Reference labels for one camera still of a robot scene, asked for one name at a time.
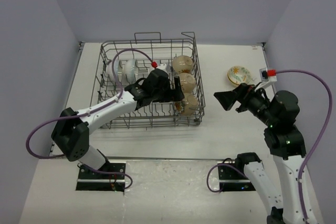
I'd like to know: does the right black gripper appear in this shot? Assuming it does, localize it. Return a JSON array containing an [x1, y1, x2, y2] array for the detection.
[[214, 81, 277, 125]]

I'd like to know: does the beige floral bowl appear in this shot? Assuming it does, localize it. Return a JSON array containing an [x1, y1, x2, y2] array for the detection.
[[172, 55, 193, 73], [175, 93, 198, 116], [173, 73, 196, 93]]

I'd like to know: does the beige floral bowl front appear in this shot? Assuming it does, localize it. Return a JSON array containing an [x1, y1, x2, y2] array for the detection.
[[175, 93, 198, 116]]

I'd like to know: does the white green floral bowl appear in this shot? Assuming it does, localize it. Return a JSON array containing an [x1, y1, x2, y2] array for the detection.
[[227, 66, 254, 87]]

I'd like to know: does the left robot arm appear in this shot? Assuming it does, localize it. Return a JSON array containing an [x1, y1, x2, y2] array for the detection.
[[51, 69, 184, 178]]

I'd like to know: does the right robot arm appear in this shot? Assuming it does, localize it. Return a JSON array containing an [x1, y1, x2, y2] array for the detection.
[[214, 83, 318, 223]]

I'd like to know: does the beige floral bowl back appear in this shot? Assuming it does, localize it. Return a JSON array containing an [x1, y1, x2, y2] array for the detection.
[[172, 55, 193, 73]]

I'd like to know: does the white blue-striped bowl right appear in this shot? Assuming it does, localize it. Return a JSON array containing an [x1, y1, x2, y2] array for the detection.
[[148, 61, 169, 74]]

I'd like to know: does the white blue-striped bowl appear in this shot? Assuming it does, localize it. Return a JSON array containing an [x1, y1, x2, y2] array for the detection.
[[148, 61, 169, 74], [122, 59, 139, 83], [106, 59, 122, 82]]

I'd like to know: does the white blue-striped bowl middle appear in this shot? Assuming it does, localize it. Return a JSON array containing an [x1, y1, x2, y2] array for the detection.
[[122, 59, 139, 83]]

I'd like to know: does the white blue-striped bowl left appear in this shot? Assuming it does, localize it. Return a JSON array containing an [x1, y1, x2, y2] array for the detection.
[[106, 59, 122, 82]]

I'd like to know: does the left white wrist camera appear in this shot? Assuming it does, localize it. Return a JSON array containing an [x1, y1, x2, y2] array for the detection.
[[156, 63, 169, 74]]

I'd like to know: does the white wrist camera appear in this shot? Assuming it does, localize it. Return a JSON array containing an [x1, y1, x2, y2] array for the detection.
[[156, 63, 169, 74], [255, 68, 277, 90]]

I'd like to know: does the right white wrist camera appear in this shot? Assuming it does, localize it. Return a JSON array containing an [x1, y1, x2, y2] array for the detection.
[[255, 68, 277, 90]]

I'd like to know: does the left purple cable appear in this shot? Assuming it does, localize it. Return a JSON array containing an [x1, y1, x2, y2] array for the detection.
[[27, 49, 158, 190]]

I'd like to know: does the grey wire dish rack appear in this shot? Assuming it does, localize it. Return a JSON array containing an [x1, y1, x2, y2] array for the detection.
[[91, 32, 205, 129]]

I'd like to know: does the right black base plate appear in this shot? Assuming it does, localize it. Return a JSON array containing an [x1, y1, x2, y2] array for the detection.
[[217, 166, 255, 192]]

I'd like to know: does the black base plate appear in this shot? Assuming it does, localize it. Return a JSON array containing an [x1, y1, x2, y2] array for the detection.
[[217, 166, 255, 192], [76, 164, 125, 192]]

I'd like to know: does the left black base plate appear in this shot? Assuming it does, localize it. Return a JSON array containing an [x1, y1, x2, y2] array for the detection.
[[76, 164, 125, 192]]

